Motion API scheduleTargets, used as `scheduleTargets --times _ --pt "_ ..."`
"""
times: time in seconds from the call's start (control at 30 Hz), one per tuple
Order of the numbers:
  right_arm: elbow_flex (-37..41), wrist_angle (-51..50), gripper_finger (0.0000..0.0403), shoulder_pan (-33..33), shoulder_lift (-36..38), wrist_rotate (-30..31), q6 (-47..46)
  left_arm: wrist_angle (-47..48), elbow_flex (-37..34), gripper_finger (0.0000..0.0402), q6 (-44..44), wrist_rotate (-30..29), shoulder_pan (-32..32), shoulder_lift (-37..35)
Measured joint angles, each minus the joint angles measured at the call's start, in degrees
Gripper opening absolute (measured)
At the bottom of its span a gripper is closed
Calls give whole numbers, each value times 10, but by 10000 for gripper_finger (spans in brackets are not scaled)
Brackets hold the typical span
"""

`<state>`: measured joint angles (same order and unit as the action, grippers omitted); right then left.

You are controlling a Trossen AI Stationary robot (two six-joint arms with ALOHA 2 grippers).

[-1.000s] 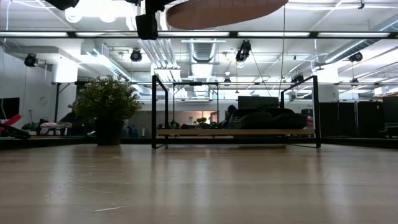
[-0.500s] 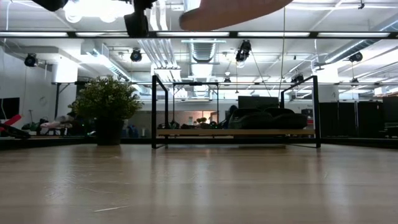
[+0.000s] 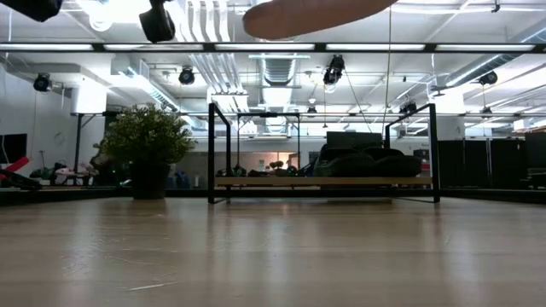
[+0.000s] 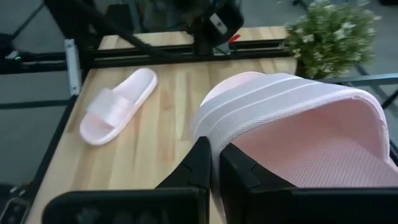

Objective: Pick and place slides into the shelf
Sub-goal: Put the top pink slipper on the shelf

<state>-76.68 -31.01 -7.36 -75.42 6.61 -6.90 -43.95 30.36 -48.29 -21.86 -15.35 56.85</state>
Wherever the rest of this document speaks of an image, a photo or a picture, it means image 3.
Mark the wooden shelf with black frame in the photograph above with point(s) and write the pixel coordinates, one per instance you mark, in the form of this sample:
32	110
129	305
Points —
298	181

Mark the black rubber slide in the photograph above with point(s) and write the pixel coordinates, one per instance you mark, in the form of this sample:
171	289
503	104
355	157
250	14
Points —
396	165
350	166

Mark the pink rubber slide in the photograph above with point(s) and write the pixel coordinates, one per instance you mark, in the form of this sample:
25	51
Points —
307	17

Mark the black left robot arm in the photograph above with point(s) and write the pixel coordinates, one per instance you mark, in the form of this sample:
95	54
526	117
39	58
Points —
158	23

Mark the black monitor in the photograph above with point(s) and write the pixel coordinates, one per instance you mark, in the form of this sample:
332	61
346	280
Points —
354	138

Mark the black ceiling reel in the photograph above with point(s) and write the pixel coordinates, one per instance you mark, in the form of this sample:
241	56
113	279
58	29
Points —
42	82
488	78
187	77
333	70

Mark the potted green plant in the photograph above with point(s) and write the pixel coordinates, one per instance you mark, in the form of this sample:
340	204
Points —
147	136

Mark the silver ribbed air duct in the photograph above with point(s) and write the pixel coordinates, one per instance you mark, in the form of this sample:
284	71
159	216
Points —
278	71

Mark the black metal rig frame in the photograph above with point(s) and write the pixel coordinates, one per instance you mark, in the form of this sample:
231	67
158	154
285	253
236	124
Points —
209	47

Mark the black partition wall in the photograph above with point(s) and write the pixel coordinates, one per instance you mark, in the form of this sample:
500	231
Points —
478	162

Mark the black wall screen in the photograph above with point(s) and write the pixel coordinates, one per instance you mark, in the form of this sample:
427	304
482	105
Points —
13	149

